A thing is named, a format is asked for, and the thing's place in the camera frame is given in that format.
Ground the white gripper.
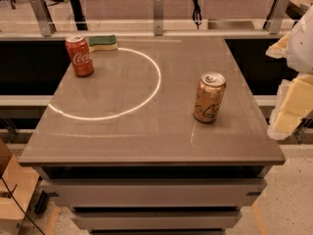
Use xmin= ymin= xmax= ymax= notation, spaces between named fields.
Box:
xmin=265 ymin=6 xmax=313 ymax=140

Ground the orange soda can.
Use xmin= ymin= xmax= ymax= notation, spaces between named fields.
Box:
xmin=194 ymin=71 xmax=226 ymax=123

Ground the green and yellow sponge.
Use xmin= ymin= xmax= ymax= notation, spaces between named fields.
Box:
xmin=88 ymin=35 xmax=117 ymax=52

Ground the red cola can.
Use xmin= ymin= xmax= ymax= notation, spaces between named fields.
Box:
xmin=66 ymin=35 xmax=94 ymax=77

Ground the upper grey drawer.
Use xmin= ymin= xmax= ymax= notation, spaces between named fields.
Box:
xmin=41 ymin=179 xmax=266 ymax=208

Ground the grey drawer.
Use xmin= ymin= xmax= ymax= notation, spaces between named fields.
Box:
xmin=71 ymin=211 xmax=242 ymax=231
xmin=41 ymin=179 xmax=266 ymax=208

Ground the grey drawer cabinet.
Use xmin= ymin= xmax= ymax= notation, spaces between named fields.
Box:
xmin=20 ymin=36 xmax=285 ymax=235

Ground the black table leg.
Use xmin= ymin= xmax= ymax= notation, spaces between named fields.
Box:
xmin=69 ymin=0 xmax=88 ymax=30

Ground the lower grey drawer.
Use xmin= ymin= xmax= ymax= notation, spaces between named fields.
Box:
xmin=71 ymin=211 xmax=242 ymax=231

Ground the cardboard box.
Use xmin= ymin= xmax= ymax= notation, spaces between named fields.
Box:
xmin=0 ymin=140 xmax=39 ymax=235

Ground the right metal rail bracket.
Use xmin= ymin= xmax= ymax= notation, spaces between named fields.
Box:
xmin=267 ymin=0 xmax=290 ymax=34

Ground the metal rail bracket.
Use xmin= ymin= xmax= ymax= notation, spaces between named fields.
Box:
xmin=154 ymin=0 xmax=163 ymax=35
xmin=267 ymin=0 xmax=290 ymax=34
xmin=29 ymin=0 xmax=54 ymax=36

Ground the hanging black cable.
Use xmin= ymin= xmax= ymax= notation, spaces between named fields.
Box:
xmin=191 ymin=0 xmax=203 ymax=30

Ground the middle metal rail bracket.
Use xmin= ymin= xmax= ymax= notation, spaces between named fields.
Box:
xmin=154 ymin=0 xmax=163 ymax=35

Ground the left metal rail bracket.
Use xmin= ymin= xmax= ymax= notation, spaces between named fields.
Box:
xmin=29 ymin=0 xmax=54 ymax=36

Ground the black cable on floor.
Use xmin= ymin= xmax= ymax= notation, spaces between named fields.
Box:
xmin=0 ymin=176 xmax=47 ymax=235

